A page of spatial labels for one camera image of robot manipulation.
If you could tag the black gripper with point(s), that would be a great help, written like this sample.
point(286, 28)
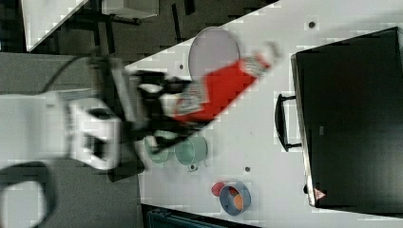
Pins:
point(144, 115)

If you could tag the red plush ketchup bottle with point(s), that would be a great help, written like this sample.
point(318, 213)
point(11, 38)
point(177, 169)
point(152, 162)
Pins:
point(205, 99)

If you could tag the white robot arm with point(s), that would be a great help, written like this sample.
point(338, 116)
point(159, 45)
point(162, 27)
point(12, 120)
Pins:
point(74, 123)

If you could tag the black toaster oven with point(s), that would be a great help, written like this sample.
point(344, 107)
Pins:
point(349, 97)

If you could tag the green oval colander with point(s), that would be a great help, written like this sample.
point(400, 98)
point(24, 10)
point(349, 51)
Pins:
point(153, 150)

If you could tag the green measuring cup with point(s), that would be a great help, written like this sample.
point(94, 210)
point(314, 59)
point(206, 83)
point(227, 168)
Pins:
point(191, 152)

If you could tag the grey round plate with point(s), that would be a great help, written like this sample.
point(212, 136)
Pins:
point(213, 48)

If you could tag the black cylindrical cup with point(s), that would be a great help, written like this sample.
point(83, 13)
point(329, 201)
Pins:
point(126, 169)

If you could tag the red plush strawberry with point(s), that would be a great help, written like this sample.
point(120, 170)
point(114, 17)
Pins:
point(216, 188)

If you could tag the orange plush fruit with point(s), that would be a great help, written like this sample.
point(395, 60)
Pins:
point(238, 202)

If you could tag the black chair armrest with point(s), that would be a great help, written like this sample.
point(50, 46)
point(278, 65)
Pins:
point(28, 195)

